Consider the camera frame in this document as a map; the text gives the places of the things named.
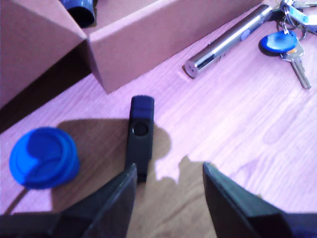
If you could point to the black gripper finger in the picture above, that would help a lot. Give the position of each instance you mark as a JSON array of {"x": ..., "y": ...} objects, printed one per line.
[
  {"x": 235, "y": 210},
  {"x": 114, "y": 205}
]

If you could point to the black USB drive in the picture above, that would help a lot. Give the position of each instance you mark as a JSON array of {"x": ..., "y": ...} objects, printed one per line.
[{"x": 140, "y": 148}]

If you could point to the open brown cardboard box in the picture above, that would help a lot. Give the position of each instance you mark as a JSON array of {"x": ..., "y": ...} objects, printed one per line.
[{"x": 148, "y": 37}]

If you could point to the small blue lidded cup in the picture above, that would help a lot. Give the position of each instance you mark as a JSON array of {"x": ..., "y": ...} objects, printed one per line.
[{"x": 44, "y": 158}]

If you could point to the silver door key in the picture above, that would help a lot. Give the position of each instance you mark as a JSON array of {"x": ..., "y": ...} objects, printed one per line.
[{"x": 299, "y": 72}]

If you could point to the silver metal pen torch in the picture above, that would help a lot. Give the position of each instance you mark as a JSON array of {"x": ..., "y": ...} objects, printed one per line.
[{"x": 223, "y": 47}]

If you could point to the blue key fob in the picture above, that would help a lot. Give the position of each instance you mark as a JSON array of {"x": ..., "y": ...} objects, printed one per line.
[{"x": 277, "y": 43}]

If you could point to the small silver key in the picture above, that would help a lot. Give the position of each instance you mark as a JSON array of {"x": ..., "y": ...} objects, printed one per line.
[{"x": 307, "y": 4}]

